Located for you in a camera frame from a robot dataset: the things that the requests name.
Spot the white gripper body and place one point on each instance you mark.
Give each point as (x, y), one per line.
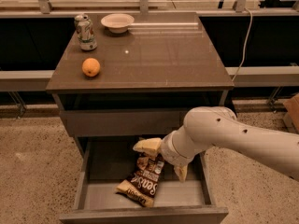
(168, 150)

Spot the open middle drawer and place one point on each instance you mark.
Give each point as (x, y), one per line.
(108, 160)

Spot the crushed soda can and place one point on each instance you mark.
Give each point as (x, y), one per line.
(84, 29)

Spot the white bowl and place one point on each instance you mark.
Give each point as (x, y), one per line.
(117, 23)

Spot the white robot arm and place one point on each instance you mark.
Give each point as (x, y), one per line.
(206, 127)

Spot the grey drawer cabinet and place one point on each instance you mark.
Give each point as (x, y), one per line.
(163, 61)

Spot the brown chip bag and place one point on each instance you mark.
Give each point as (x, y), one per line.
(141, 185)

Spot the orange fruit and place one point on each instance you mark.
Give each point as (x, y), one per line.
(91, 67)

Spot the closed top drawer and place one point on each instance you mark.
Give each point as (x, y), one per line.
(122, 122)

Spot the cardboard box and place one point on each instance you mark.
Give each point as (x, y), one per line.
(291, 118)

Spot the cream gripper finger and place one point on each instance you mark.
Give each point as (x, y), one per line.
(149, 146)
(181, 172)

